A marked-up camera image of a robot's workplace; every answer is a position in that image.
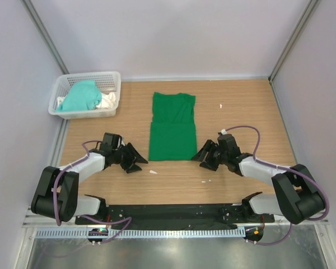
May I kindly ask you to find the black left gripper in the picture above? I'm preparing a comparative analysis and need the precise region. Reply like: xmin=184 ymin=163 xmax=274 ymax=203
xmin=112 ymin=142 xmax=147 ymax=173

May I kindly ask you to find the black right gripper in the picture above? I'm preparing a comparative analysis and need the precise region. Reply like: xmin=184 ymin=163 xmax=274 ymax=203
xmin=192 ymin=139 xmax=228 ymax=171

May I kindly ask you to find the green t shirt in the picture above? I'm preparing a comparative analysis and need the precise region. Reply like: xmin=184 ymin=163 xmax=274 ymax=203
xmin=148 ymin=92 xmax=197 ymax=161

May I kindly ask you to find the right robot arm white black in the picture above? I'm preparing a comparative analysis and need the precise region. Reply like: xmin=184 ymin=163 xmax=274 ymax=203
xmin=192 ymin=134 xmax=328 ymax=225

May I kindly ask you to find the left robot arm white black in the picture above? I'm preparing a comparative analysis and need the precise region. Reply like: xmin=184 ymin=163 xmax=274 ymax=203
xmin=30 ymin=132 xmax=148 ymax=225

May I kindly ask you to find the white t shirt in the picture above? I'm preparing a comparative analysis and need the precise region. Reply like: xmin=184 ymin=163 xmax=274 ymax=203
xmin=57 ymin=91 xmax=118 ymax=110

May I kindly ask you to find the white plastic basket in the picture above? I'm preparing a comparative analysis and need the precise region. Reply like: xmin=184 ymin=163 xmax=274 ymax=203
xmin=48 ymin=71 xmax=121 ymax=119

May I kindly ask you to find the teal t shirt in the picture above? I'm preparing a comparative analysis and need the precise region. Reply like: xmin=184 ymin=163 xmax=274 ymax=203
xmin=56 ymin=80 xmax=101 ymax=112

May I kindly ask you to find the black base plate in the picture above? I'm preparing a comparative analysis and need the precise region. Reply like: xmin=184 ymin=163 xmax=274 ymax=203
xmin=92 ymin=203 xmax=275 ymax=231

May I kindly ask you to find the white slotted cable duct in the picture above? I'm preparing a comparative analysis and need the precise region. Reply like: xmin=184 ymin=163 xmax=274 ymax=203
xmin=35 ymin=227 xmax=245 ymax=239

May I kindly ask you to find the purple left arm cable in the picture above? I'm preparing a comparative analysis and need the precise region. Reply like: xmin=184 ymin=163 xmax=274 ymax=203
xmin=52 ymin=140 xmax=132 ymax=243

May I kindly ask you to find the aluminium frame rail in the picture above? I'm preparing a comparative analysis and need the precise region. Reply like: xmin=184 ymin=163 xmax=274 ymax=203
xmin=22 ymin=201 xmax=330 ymax=228

